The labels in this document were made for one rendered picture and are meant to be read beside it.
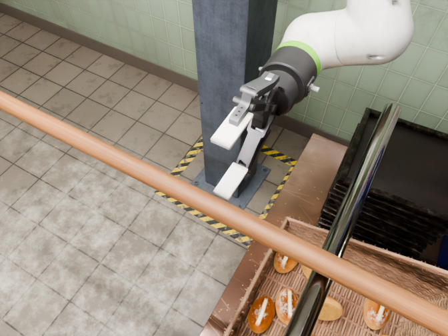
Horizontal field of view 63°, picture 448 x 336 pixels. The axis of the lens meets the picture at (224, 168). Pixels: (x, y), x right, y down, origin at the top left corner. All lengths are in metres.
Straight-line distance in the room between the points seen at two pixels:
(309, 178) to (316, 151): 0.12
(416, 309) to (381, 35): 0.41
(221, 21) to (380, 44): 0.62
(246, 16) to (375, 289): 0.85
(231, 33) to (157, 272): 1.10
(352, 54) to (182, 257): 1.31
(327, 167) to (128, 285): 1.02
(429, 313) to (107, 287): 1.48
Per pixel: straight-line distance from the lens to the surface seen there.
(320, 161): 1.36
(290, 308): 1.04
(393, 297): 0.49
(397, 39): 0.68
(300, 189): 1.28
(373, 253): 1.02
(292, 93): 0.63
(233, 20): 1.16
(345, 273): 0.48
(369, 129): 1.10
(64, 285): 1.86
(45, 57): 2.96
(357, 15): 0.69
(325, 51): 0.71
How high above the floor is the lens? 1.64
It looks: 55 degrees down
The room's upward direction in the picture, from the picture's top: straight up
